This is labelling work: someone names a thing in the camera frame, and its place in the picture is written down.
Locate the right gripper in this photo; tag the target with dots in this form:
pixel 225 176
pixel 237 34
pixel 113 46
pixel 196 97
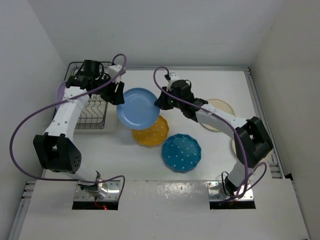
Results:
pixel 161 102

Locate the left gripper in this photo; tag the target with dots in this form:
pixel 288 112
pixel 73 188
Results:
pixel 115 97

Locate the light blue plate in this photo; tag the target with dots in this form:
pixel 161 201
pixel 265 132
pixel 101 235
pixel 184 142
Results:
pixel 138 112

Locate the purple plate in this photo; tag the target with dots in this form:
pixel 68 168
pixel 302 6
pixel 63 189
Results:
pixel 60 92

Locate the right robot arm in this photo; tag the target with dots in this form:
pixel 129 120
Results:
pixel 252 141

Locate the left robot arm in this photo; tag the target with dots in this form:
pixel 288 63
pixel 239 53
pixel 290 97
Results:
pixel 55 148

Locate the cream drip tray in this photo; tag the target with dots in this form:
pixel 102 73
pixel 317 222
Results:
pixel 111 125

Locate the yellow dotted plate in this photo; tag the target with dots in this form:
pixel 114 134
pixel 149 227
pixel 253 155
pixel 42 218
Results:
pixel 154 135

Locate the teal dotted plate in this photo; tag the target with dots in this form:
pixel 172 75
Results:
pixel 181 153

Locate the cream green plate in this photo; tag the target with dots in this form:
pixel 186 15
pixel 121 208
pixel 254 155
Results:
pixel 221 105

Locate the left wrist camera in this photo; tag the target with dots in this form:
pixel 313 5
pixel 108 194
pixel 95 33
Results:
pixel 115 72

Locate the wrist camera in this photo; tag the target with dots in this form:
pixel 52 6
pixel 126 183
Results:
pixel 171 78
pixel 115 72

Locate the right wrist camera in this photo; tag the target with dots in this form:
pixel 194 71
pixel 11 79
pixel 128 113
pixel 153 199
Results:
pixel 171 78

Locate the wire dish rack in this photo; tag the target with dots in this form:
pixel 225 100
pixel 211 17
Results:
pixel 72 69

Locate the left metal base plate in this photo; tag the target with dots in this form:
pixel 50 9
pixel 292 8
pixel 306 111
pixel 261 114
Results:
pixel 108 192

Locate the metal base plate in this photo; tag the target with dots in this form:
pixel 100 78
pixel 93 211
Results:
pixel 216 193
pixel 108 192

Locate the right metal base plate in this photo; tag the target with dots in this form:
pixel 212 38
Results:
pixel 216 193

